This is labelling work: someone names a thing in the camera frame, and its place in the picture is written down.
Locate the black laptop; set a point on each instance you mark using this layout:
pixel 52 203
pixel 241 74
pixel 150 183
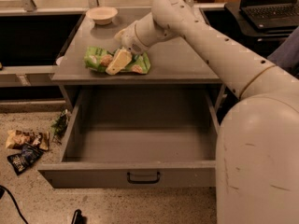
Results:
pixel 271 14

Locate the open grey top drawer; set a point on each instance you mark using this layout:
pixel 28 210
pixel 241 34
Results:
pixel 101 146

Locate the black drawer handle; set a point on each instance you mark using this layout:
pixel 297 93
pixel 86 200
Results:
pixel 143 178

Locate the grey cabinet with top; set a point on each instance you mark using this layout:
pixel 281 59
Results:
pixel 170 73

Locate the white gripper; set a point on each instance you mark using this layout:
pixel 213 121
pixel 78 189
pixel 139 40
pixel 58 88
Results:
pixel 130 38

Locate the white ceramic bowl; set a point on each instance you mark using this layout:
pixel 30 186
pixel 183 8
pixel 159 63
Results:
pixel 102 15

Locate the dark blue chip bag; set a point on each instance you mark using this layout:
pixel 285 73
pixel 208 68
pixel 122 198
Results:
pixel 25 159

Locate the person in blue shirt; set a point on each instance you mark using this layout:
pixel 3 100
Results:
pixel 286 55

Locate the green rice chip bag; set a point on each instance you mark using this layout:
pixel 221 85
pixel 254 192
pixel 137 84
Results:
pixel 98 59

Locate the green snack bag on floor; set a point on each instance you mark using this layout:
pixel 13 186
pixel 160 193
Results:
pixel 59 126

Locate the black object at floor bottom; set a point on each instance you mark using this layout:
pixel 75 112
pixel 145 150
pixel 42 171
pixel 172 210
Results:
pixel 77 217

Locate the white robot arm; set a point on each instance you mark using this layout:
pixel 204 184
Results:
pixel 257 151

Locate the yellow snack bag on floor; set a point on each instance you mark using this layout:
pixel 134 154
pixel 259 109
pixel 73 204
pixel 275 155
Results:
pixel 17 139

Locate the black laptop stand table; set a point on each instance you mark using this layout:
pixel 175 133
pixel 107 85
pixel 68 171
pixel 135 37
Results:
pixel 249 25

